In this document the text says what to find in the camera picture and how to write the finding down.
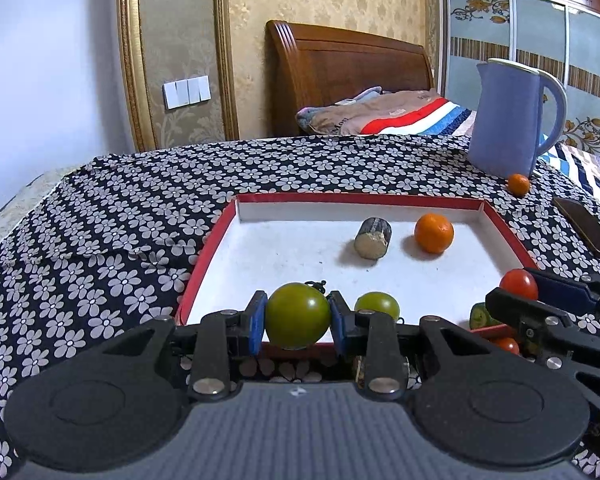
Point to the red cherry tomato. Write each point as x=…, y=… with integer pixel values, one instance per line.
x=521, y=283
x=508, y=344

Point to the floral navy tablecloth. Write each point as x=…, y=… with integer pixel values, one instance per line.
x=115, y=243

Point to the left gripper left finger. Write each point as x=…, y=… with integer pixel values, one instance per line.
x=159, y=360

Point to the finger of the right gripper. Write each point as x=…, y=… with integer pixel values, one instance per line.
x=567, y=294
x=562, y=347

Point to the striped bedding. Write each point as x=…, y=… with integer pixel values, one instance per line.
x=426, y=112

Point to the large orange mandarin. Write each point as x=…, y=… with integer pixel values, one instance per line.
x=433, y=233

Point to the blue ceramic pitcher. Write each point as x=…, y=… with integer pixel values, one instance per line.
x=506, y=138

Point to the white wall switch panel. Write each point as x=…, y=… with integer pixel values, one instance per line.
x=186, y=92

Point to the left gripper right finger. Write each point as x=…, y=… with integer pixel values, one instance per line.
x=391, y=359

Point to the green tomato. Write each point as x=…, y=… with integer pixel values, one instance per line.
x=378, y=302
x=296, y=316

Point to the gold picture frame moulding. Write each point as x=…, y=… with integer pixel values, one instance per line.
x=168, y=40

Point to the black smartphone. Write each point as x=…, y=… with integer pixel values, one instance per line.
x=582, y=221

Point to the wardrobe with sliding doors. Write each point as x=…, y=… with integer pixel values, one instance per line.
x=561, y=37

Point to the red shallow cardboard tray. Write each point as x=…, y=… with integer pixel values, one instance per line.
x=264, y=241

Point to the wooden bed headboard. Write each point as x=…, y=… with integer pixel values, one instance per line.
x=314, y=65

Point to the small orange by pitcher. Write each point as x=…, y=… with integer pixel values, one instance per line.
x=518, y=185

